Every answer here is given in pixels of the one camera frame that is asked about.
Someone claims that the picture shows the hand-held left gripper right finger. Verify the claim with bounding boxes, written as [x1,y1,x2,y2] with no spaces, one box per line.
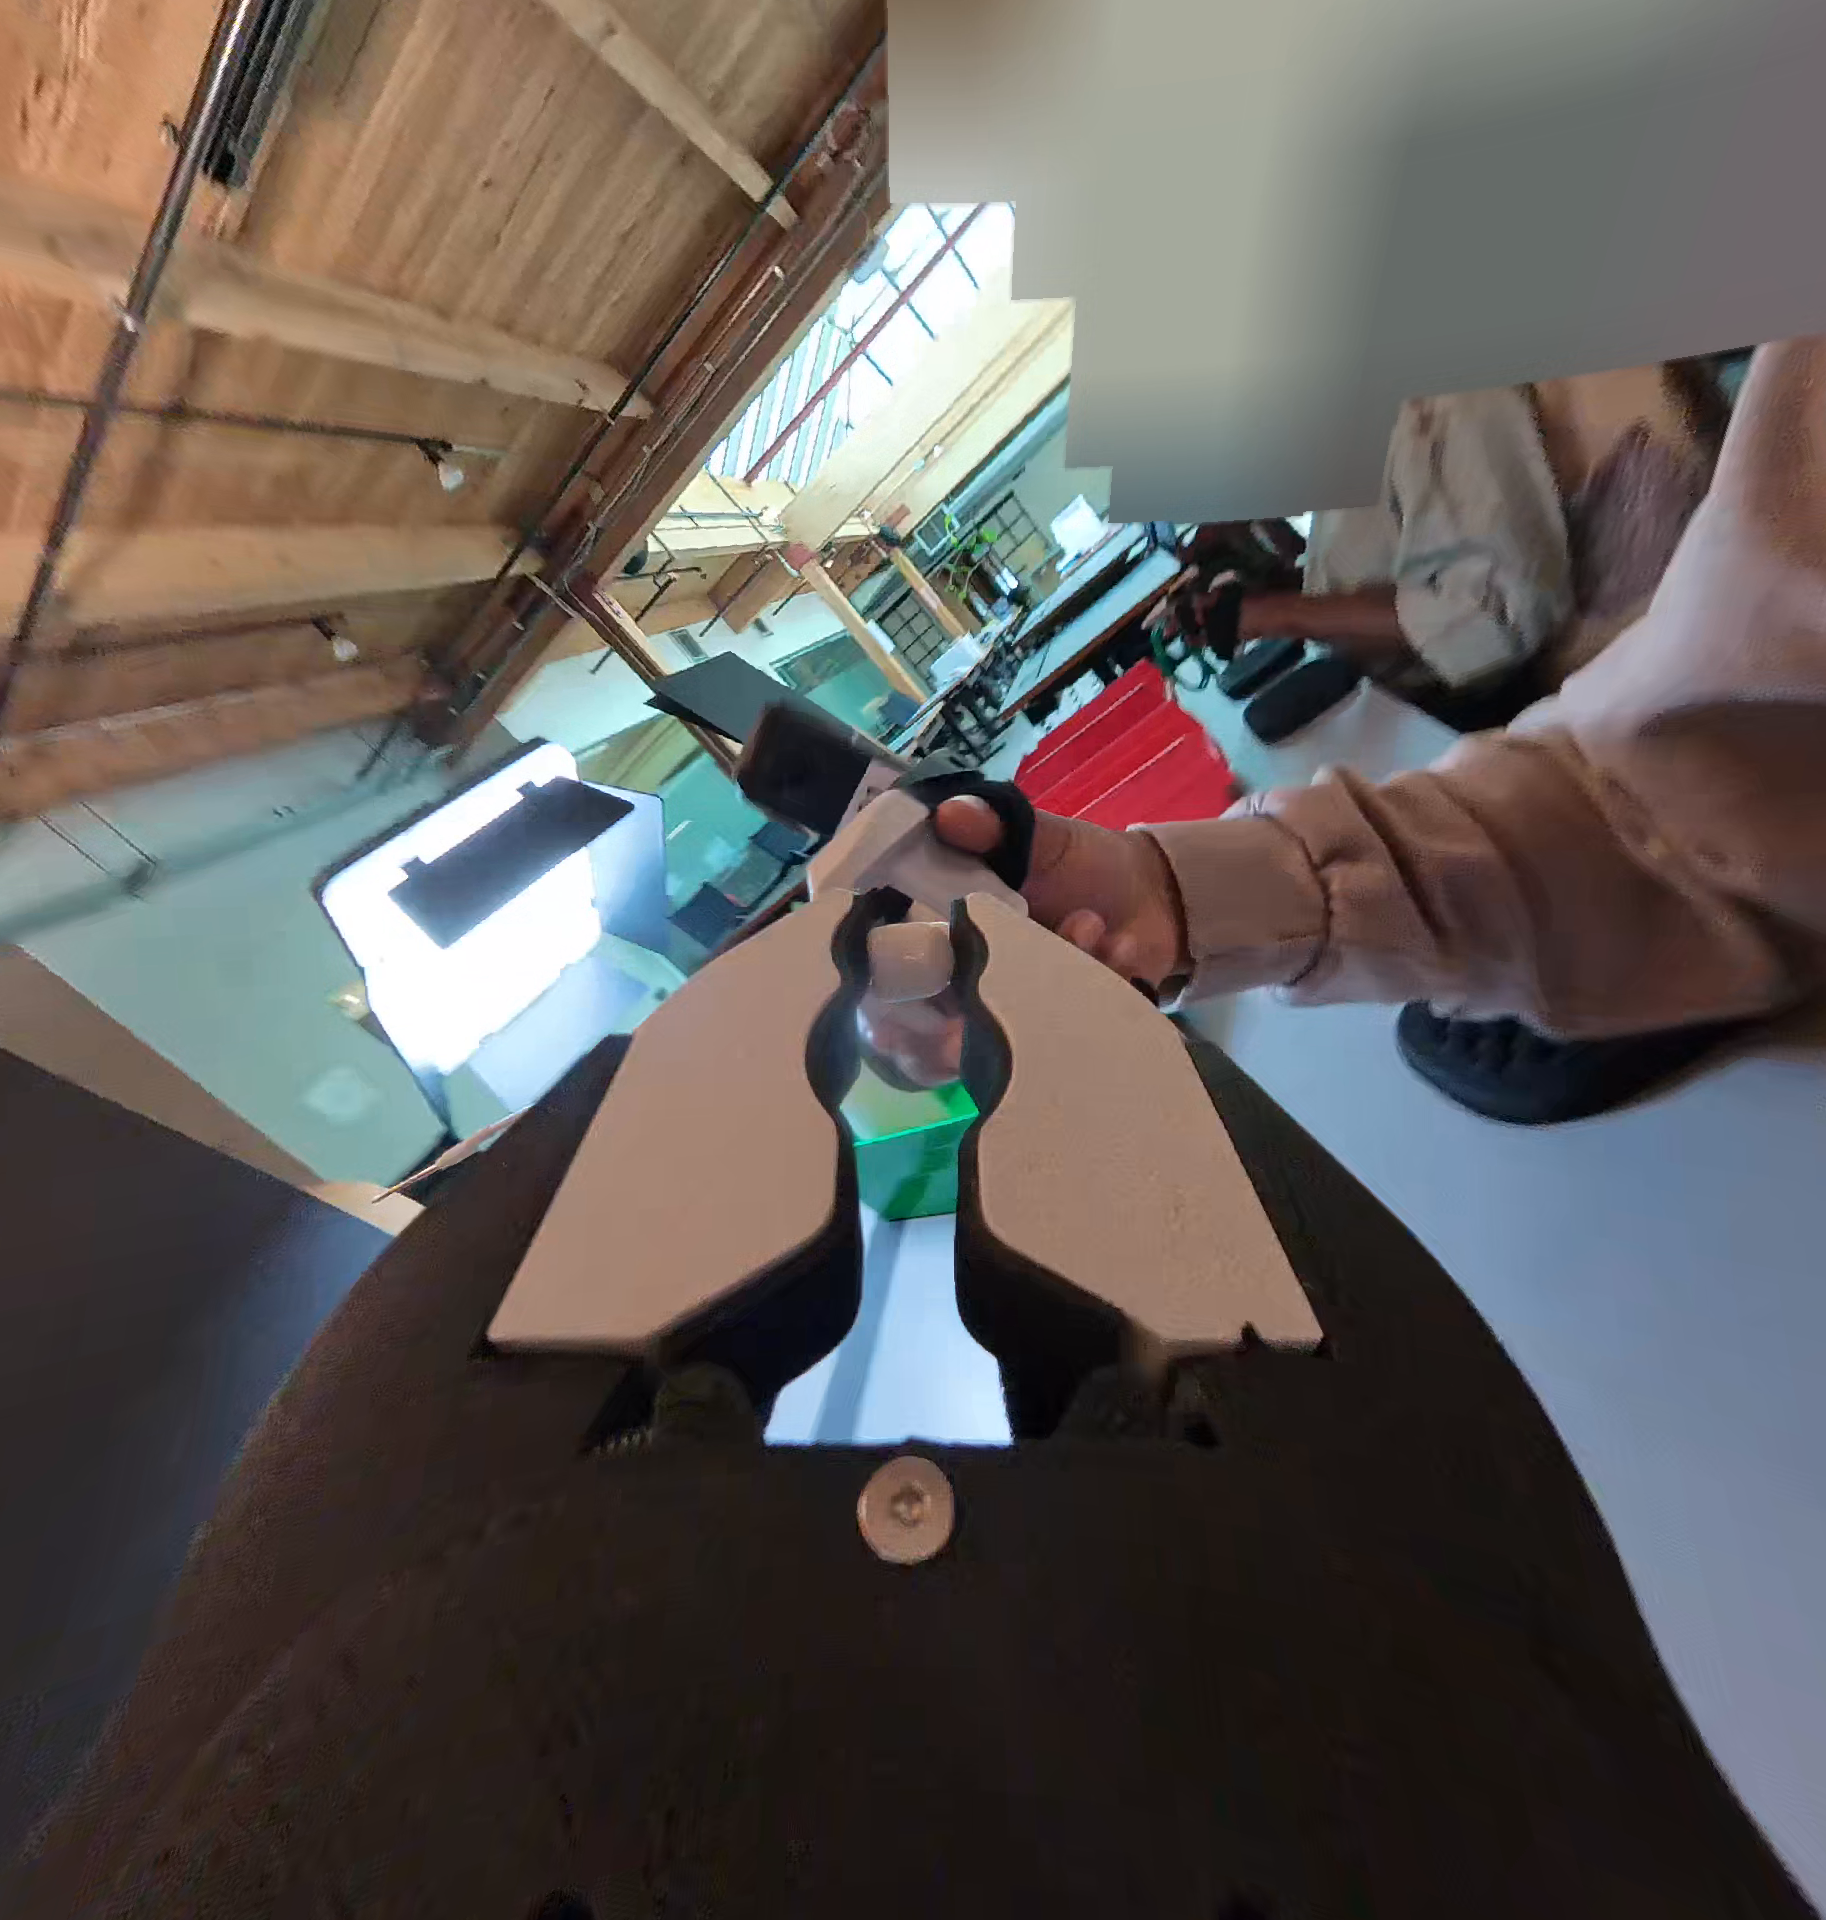
[948,895,1327,1409]

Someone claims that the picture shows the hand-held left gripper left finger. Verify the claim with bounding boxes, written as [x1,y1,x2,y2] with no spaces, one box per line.
[484,895,865,1414]

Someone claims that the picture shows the green plastic bin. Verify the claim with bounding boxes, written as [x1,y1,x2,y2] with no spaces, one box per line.
[848,1082,980,1221]

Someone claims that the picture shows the red plastic bin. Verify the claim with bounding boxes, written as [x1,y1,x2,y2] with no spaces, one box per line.
[1016,656,1243,829]

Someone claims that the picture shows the person's right forearm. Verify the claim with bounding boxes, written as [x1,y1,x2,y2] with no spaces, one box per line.
[1135,322,1826,1045]

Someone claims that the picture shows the person's right hand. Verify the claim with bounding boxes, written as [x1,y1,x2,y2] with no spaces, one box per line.
[933,796,1191,1001]

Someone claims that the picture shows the black acoustic panel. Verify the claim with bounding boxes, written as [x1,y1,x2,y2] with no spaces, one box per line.
[645,650,811,723]

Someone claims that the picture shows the potted green plant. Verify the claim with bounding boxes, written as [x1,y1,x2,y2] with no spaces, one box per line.
[933,505,1027,604]

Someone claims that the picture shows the black cutout sheet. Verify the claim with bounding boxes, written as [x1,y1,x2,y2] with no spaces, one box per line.
[389,780,635,950]

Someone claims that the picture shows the lit white light box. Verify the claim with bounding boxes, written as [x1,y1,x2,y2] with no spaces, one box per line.
[312,741,673,1076]

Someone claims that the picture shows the long white office table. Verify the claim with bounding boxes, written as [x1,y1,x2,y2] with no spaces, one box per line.
[987,524,1197,722]

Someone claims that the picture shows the metal ceiling conduit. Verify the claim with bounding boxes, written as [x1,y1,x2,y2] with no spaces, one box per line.
[0,0,275,828]

